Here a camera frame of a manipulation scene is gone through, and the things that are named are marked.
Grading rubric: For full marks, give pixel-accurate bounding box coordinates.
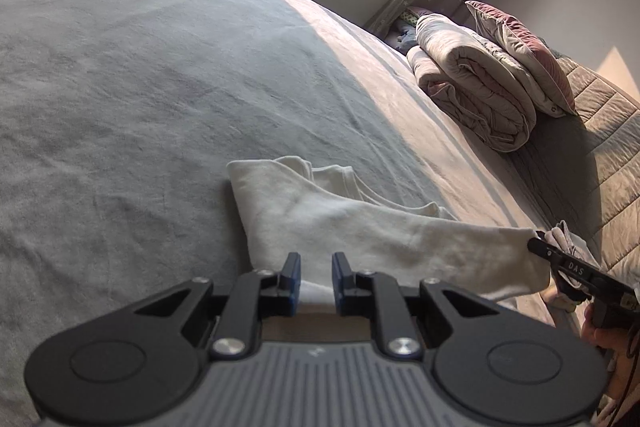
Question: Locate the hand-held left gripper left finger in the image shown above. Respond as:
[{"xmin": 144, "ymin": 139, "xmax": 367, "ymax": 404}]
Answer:
[{"xmin": 135, "ymin": 253, "xmax": 302, "ymax": 358}]

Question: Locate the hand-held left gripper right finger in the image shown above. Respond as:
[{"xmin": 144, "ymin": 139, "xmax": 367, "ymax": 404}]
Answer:
[{"xmin": 332, "ymin": 252, "xmax": 493, "ymax": 358}]

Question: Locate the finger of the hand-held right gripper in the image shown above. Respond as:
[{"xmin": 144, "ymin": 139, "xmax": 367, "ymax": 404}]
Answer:
[{"xmin": 527, "ymin": 231, "xmax": 561, "ymax": 264}]

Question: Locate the white long-sleeve shirt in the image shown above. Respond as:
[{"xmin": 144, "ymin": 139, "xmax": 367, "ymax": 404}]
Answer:
[{"xmin": 226, "ymin": 155, "xmax": 551, "ymax": 308}]

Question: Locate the person's right hand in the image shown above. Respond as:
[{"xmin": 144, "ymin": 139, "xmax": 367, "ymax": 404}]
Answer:
[{"xmin": 581, "ymin": 304, "xmax": 635, "ymax": 357}]

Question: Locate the folded grey sweater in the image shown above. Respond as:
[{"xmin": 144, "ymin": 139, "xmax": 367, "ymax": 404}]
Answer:
[{"xmin": 545, "ymin": 221, "xmax": 601, "ymax": 268}]

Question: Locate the folded beige garment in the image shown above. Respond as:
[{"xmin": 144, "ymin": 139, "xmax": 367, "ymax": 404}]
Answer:
[{"xmin": 542, "ymin": 284, "xmax": 585, "ymax": 314}]

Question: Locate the quilted grey headboard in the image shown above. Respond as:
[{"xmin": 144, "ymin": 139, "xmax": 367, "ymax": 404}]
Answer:
[{"xmin": 510, "ymin": 54, "xmax": 640, "ymax": 278}]

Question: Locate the folded beige pink quilt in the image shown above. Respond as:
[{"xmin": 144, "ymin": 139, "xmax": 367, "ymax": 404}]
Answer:
[{"xmin": 406, "ymin": 13, "xmax": 538, "ymax": 152}]

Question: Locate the mauve grey pillow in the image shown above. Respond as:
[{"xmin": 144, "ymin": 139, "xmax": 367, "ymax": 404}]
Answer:
[{"xmin": 465, "ymin": 0, "xmax": 577, "ymax": 116}]

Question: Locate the bed with grey sheet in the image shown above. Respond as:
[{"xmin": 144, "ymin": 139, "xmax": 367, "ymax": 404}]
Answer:
[{"xmin": 0, "ymin": 0, "xmax": 640, "ymax": 427}]

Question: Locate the patterned cloth bundle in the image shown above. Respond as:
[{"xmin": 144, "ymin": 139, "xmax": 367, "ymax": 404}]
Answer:
[{"xmin": 396, "ymin": 7, "xmax": 427, "ymax": 52}]

